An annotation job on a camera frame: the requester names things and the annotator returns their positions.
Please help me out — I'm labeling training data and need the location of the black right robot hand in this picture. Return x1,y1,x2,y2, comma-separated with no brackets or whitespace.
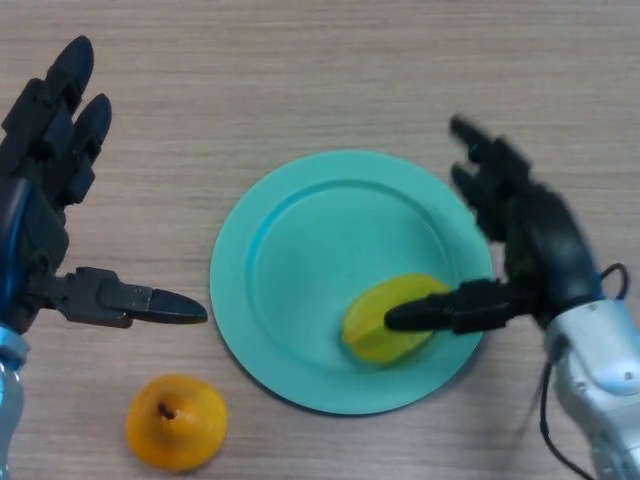
384,115,604,337

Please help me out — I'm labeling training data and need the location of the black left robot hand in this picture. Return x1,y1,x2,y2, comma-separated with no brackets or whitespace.
0,34,209,336

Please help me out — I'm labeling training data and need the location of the yellow starfruit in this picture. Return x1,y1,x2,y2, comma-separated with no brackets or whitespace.
340,272,454,366

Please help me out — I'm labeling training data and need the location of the teal green round plate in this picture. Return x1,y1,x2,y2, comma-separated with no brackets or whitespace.
209,149,494,417

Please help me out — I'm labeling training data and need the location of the orange yellow pear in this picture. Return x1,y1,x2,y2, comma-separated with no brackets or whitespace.
124,373,229,473

